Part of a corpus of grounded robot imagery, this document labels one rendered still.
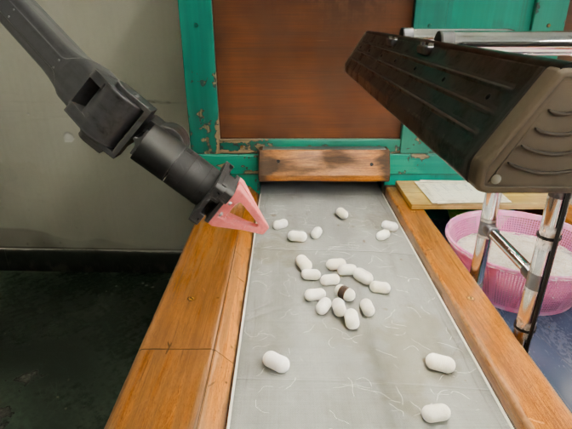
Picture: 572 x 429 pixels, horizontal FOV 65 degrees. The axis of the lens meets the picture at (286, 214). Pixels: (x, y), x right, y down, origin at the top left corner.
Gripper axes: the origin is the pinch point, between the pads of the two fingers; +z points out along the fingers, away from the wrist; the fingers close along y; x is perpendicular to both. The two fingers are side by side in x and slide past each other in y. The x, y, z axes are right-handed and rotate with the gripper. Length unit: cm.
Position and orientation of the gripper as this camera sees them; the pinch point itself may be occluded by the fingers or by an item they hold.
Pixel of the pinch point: (261, 226)
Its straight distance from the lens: 63.3
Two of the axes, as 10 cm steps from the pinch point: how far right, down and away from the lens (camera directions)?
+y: 0.0, -3.9, 9.2
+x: -6.3, 7.1, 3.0
